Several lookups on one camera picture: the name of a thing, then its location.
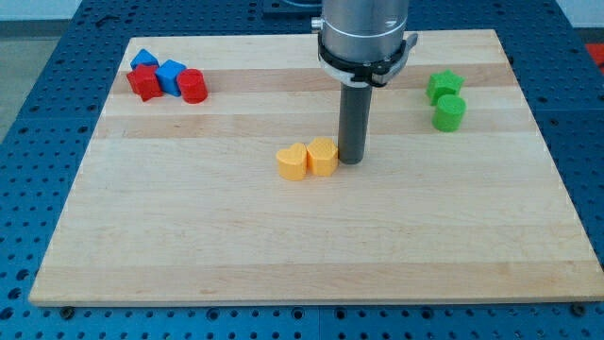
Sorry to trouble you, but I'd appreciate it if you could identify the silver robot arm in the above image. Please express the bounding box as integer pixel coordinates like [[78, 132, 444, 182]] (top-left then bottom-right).
[[320, 0, 410, 63]]

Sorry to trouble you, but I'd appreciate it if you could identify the yellow heart block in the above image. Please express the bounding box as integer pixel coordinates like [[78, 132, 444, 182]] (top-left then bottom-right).
[[276, 143, 307, 180]]

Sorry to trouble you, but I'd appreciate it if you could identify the yellow hexagon block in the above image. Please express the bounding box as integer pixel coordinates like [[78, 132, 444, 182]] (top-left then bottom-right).
[[307, 137, 339, 177]]

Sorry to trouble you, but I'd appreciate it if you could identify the wooden board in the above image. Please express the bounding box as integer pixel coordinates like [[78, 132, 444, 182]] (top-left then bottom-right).
[[29, 29, 603, 307]]

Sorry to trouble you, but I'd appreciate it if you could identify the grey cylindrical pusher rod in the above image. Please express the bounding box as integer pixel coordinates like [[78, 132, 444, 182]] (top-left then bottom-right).
[[338, 84, 372, 164]]

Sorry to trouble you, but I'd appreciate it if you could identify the red cylinder block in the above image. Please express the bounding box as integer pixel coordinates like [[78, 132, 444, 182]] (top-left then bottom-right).
[[176, 68, 209, 104]]

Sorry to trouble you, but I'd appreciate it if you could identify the green cylinder block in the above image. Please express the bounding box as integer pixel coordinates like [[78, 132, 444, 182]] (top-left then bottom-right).
[[432, 94, 466, 132]]

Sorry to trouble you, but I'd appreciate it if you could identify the blue cube block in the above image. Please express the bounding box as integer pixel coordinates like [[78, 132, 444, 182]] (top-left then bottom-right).
[[155, 59, 186, 97]]

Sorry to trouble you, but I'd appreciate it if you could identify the green star block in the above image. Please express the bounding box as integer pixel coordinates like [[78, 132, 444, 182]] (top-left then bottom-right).
[[426, 70, 465, 106]]

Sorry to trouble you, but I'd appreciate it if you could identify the red star block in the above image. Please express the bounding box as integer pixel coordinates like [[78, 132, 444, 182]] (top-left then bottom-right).
[[126, 64, 163, 102]]

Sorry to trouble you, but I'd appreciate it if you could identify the blue pentagon block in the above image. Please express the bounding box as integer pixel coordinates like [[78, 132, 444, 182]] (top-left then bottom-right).
[[130, 48, 159, 70]]

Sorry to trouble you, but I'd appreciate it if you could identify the black tool clamp ring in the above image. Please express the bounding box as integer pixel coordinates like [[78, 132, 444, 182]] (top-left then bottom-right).
[[316, 31, 420, 90]]

